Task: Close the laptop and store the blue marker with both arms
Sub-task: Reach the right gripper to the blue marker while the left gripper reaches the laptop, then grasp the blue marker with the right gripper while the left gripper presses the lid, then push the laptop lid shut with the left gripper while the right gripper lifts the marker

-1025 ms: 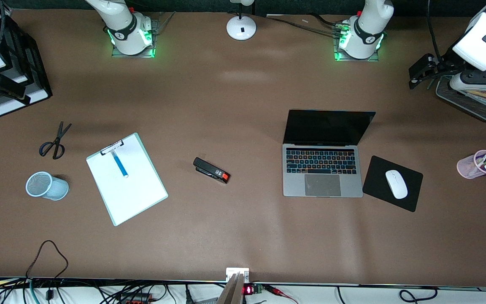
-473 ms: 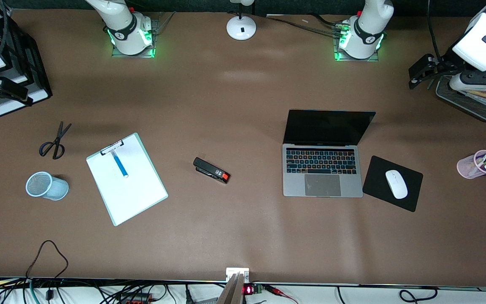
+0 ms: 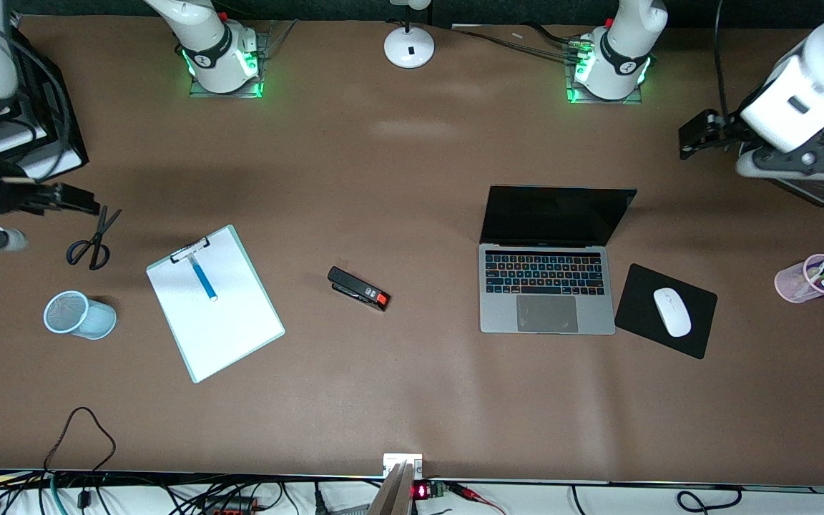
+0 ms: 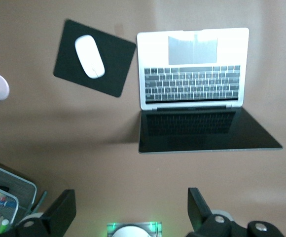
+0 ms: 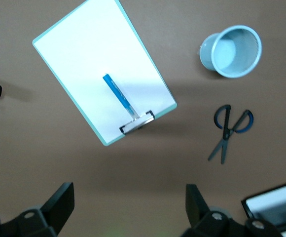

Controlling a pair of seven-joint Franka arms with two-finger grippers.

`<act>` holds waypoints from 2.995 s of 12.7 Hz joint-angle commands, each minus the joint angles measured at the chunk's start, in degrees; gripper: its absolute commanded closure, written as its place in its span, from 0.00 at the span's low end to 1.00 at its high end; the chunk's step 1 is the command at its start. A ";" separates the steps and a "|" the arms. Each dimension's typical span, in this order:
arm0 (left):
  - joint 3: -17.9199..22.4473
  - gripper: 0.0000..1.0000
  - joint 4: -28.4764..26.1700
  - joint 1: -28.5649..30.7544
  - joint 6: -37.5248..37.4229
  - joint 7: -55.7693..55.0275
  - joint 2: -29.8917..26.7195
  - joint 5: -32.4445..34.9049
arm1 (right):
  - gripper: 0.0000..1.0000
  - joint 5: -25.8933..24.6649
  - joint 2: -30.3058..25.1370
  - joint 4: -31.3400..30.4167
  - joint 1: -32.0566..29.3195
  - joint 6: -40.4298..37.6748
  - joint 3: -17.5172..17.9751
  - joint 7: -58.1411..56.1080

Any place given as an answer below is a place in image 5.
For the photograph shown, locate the mint green clipboard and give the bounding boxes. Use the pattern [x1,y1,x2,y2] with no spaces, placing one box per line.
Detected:
[32,0,178,147]

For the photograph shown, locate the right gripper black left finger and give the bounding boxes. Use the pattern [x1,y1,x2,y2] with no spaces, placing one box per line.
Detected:
[0,182,75,237]

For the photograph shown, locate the black blue-handled scissors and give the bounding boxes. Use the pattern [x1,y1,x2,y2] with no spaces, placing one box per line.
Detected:
[207,104,254,165]

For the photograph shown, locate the white paper sheet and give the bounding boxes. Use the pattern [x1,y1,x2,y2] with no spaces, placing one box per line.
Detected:
[34,0,176,144]

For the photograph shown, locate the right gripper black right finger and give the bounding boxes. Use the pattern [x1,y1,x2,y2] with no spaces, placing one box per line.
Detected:
[179,184,282,237]

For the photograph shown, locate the blue marker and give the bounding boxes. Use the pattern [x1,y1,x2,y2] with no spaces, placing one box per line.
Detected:
[102,73,140,119]

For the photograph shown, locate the black stacked paper tray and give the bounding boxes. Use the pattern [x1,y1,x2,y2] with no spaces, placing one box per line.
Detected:
[241,179,286,237]

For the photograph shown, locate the white paper stack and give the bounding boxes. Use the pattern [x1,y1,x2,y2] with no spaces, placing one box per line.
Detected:
[245,181,286,214]

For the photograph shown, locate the light blue mesh cup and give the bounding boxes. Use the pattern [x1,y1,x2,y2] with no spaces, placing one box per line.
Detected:
[199,24,263,79]

